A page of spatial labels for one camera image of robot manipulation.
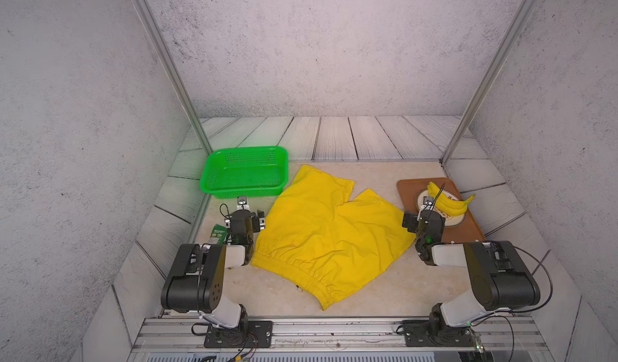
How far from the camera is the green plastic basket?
110 cm

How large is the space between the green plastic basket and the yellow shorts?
0.09 m

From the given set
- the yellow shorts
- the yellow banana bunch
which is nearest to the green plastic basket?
the yellow shorts

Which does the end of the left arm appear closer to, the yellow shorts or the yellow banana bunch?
the yellow shorts

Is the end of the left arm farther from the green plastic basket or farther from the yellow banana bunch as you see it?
the yellow banana bunch

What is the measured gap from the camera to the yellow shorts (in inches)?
33.2

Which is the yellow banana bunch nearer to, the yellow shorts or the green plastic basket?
the yellow shorts
